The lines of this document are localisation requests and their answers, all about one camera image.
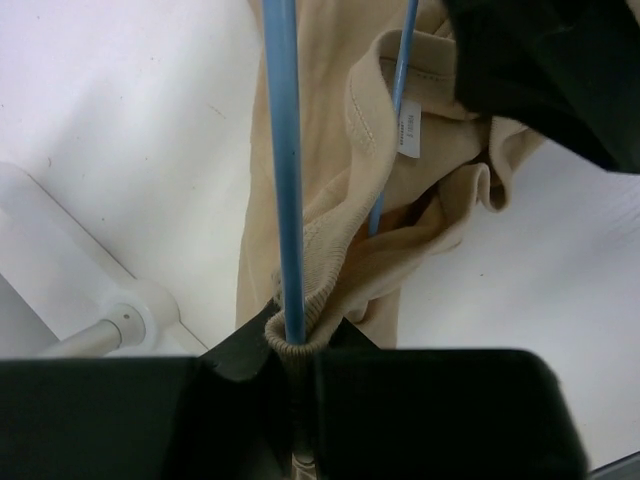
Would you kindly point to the light blue wire hanger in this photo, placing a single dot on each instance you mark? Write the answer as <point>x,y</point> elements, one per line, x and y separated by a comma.
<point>272,264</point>

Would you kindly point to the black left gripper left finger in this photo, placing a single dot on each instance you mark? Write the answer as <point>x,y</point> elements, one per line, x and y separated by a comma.
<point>221,415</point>

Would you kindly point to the white clothes rack frame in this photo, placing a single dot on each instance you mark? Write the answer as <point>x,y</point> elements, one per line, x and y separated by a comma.
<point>91,303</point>

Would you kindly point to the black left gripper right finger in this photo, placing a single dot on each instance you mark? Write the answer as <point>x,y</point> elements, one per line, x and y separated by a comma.
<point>442,414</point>

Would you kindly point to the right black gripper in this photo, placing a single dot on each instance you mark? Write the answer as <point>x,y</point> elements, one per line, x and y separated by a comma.
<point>567,69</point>

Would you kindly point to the beige t shirt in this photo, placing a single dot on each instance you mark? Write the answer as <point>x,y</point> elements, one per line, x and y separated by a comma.
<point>372,214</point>

